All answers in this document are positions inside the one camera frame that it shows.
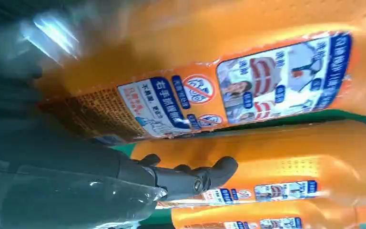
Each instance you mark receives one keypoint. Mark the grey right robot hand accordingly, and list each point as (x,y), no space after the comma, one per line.
(60,177)

